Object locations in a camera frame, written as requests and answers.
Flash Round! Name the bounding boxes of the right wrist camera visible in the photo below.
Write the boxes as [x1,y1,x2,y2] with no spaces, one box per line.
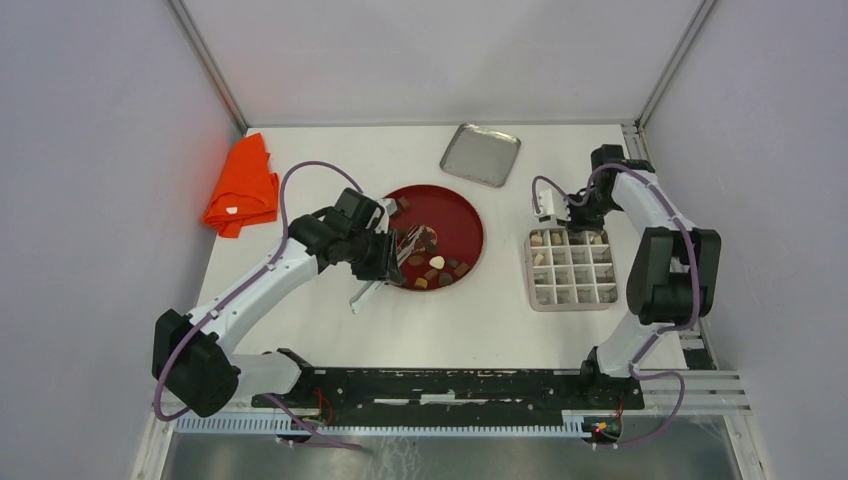
[534,189,570,227]

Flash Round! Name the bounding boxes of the white slotted cable duct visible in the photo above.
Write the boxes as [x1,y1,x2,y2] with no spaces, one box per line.
[175,413,588,439]

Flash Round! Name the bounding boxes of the brown chocolate piece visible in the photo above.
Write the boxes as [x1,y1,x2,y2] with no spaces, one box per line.
[453,263,471,277]

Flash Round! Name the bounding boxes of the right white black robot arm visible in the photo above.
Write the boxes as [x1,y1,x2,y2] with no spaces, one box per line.
[565,144,722,408]

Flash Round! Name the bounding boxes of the white heart chocolate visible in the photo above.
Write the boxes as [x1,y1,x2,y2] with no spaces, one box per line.
[429,256,446,270]

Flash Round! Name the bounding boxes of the pink tin box with dividers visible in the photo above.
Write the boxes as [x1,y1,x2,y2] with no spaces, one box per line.
[524,227,619,312]

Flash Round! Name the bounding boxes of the orange folded cloth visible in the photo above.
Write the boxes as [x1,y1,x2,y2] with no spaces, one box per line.
[201,133,279,238]

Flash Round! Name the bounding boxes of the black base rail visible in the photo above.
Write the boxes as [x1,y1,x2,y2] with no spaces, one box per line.
[279,367,645,427]

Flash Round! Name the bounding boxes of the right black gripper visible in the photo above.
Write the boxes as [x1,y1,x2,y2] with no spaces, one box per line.
[555,189,618,233]

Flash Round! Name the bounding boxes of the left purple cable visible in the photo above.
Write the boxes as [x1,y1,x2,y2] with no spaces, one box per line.
[152,160,364,423]

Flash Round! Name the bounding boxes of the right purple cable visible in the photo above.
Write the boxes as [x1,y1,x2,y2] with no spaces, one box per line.
[531,162,701,452]

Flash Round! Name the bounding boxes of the silver tin lid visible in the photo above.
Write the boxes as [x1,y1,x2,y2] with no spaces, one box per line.
[439,123,522,188]

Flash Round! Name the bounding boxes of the purple cable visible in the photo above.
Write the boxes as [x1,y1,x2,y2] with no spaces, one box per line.
[531,162,701,452]
[152,160,364,423]

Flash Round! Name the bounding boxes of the silver serving tongs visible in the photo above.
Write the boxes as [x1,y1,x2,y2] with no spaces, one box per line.
[349,225,425,314]

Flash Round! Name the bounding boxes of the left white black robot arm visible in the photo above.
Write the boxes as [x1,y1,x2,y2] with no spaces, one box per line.
[151,188,401,421]

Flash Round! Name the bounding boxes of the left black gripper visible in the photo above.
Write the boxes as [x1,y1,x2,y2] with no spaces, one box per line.
[345,226,402,285]

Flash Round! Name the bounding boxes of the red round plate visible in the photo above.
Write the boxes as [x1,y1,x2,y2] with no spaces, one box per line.
[387,184,485,293]

